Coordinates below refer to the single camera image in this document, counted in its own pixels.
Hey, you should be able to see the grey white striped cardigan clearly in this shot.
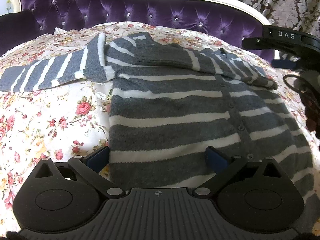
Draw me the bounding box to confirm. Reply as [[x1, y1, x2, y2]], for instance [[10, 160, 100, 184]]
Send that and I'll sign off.
[[1, 33, 317, 201]]

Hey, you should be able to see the purple tufted headboard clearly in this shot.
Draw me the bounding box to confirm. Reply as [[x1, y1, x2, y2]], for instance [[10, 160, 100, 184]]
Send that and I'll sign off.
[[1, 0, 268, 53]]

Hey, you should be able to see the floral bedspread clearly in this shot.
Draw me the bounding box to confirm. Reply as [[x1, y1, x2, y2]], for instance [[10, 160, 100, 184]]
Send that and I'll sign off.
[[1, 22, 305, 236]]

